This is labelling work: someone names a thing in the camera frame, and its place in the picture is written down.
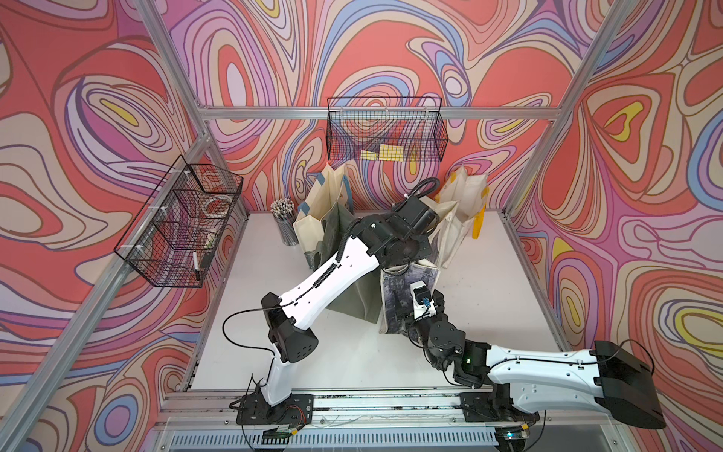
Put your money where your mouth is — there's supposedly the cream canvas bag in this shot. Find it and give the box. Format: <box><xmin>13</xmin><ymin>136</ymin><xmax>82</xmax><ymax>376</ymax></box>
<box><xmin>380</xmin><ymin>259</ymin><xmax>441</xmax><ymax>334</ymax></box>

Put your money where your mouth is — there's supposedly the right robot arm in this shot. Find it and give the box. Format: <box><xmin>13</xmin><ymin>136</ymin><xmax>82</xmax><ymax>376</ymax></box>
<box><xmin>386</xmin><ymin>282</ymin><xmax>667</xmax><ymax>431</ymax></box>

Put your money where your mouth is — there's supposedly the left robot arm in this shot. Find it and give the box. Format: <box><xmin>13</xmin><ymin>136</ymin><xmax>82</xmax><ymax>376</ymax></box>
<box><xmin>261</xmin><ymin>196</ymin><xmax>440</xmax><ymax>407</ymax></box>

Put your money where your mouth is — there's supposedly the green canvas bag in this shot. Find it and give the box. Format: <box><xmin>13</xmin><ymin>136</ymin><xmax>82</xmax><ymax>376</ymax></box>
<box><xmin>313</xmin><ymin>202</ymin><xmax>384</xmax><ymax>325</ymax></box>

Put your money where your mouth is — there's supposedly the yellow sticky note pad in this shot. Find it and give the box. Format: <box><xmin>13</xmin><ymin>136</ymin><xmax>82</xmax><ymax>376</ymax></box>
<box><xmin>378</xmin><ymin>143</ymin><xmax>405</xmax><ymax>162</ymax></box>

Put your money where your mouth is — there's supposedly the clear cup of pencils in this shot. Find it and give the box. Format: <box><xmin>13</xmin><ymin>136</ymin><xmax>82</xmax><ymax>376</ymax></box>
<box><xmin>270</xmin><ymin>198</ymin><xmax>299</xmax><ymax>247</ymax></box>

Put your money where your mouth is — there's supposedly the tape roll in basket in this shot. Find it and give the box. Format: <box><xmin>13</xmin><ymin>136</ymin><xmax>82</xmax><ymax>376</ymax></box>
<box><xmin>201</xmin><ymin>194</ymin><xmax>233</xmax><ymax>220</ymax></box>

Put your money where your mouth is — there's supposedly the white marker in basket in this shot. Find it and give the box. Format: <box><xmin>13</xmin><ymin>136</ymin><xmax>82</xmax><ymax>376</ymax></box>
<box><xmin>192</xmin><ymin>252</ymin><xmax>201</xmax><ymax>281</ymax></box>

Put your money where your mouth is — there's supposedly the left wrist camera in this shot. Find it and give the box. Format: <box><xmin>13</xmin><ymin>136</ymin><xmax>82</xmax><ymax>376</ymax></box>
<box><xmin>390</xmin><ymin>197</ymin><xmax>440</xmax><ymax>235</ymax></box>

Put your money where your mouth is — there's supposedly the cream bag with yellow handles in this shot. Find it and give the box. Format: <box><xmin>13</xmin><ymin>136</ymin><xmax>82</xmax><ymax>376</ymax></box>
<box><xmin>422</xmin><ymin>167</ymin><xmax>490</xmax><ymax>269</ymax></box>

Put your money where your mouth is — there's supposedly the cream bag with blue handles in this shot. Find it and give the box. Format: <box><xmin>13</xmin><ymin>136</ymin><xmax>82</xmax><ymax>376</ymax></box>
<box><xmin>293</xmin><ymin>164</ymin><xmax>354</xmax><ymax>270</ymax></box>

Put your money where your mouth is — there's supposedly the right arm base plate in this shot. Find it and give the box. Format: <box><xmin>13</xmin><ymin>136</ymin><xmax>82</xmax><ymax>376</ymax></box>
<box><xmin>459</xmin><ymin>392</ymin><xmax>540</xmax><ymax>425</ymax></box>

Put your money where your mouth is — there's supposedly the black wire basket, back wall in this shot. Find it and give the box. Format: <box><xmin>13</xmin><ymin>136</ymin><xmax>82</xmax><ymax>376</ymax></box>
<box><xmin>326</xmin><ymin>94</ymin><xmax>449</xmax><ymax>163</ymax></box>

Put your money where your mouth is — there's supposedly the black wire basket, wall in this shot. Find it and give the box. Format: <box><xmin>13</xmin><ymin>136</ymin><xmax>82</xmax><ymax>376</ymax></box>
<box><xmin>326</xmin><ymin>94</ymin><xmax>449</xmax><ymax>163</ymax></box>
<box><xmin>114</xmin><ymin>156</ymin><xmax>244</xmax><ymax>288</ymax></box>

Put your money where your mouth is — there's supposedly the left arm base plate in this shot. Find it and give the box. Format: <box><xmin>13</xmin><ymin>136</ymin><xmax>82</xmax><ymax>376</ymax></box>
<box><xmin>230</xmin><ymin>393</ymin><xmax>314</xmax><ymax>428</ymax></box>

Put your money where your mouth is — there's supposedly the black wire basket, left wall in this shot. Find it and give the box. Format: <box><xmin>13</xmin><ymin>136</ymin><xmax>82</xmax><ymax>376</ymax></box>
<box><xmin>114</xmin><ymin>156</ymin><xmax>244</xmax><ymax>288</ymax></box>

